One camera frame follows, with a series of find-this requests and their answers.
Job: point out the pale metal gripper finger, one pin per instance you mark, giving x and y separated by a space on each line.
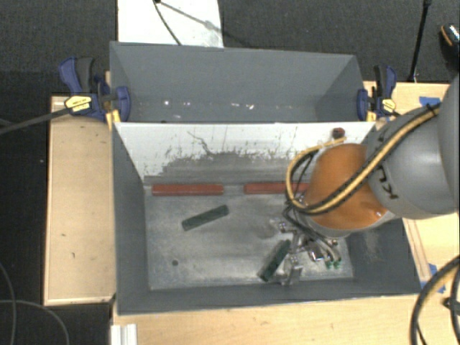
280 225
294 274

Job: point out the dark green flat block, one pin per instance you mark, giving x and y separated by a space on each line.
275 261
205 217

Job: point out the red-brown flat block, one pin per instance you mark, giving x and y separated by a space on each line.
267 188
187 189

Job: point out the grey metal bin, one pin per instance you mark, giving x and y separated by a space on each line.
223 228

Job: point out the small dark brown round thing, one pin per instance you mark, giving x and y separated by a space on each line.
338 132

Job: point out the pale wood board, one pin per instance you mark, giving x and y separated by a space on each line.
79 207

